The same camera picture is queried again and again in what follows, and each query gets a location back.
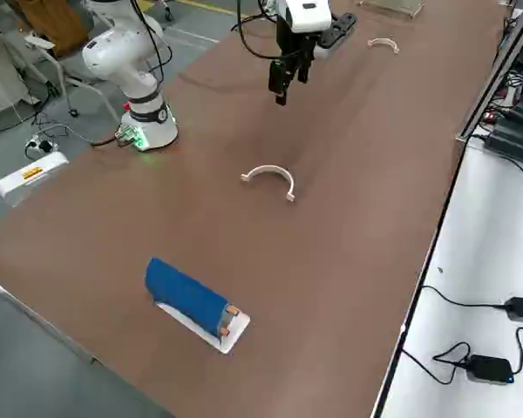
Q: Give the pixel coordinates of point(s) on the white flat board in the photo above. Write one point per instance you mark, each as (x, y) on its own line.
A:
(237, 332)

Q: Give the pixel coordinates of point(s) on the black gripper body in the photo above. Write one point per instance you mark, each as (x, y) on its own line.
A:
(294, 43)
(337, 29)

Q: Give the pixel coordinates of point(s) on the brown wooden cabinet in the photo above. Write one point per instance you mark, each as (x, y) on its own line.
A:
(52, 22)

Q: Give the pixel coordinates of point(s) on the large white PVC pipe clamp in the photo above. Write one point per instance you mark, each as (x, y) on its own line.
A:
(270, 167)

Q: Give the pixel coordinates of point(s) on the white device with yellow label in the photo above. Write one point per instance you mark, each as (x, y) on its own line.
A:
(30, 178)

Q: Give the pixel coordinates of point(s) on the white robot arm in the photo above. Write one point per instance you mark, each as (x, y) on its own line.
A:
(113, 56)
(321, 53)

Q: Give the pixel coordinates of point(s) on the white power strip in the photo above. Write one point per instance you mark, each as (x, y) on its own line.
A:
(41, 146)

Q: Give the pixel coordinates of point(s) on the grey metal chair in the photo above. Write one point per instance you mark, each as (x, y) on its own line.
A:
(39, 42)

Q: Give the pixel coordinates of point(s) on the small white PVC pipe clamp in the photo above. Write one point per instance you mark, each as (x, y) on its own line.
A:
(381, 40)

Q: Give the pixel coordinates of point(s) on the aluminium frame post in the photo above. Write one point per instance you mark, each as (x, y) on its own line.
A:
(499, 65)

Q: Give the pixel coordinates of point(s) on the small black adapter box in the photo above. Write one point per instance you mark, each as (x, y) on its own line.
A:
(490, 369)

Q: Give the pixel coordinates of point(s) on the blue cloth roll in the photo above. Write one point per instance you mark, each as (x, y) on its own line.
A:
(183, 291)

